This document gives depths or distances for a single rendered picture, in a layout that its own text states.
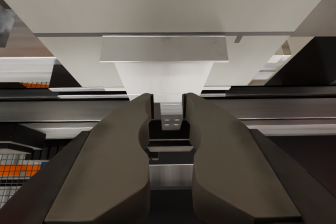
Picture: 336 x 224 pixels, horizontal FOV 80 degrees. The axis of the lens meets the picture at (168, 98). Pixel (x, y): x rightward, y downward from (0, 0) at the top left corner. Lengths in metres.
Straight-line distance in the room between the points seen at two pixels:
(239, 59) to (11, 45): 0.24
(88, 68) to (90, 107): 0.31
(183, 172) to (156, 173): 0.03
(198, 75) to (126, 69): 0.07
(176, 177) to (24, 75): 0.22
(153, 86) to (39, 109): 0.38
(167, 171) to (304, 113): 0.41
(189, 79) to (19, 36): 0.20
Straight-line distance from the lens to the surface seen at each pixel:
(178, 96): 0.24
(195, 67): 0.18
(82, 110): 0.51
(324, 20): 0.40
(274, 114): 0.53
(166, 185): 0.22
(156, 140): 0.40
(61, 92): 0.27
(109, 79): 0.21
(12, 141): 0.50
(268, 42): 0.17
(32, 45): 0.27
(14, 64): 0.29
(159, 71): 0.19
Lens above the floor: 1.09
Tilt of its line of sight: 22 degrees down
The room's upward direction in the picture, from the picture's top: 179 degrees clockwise
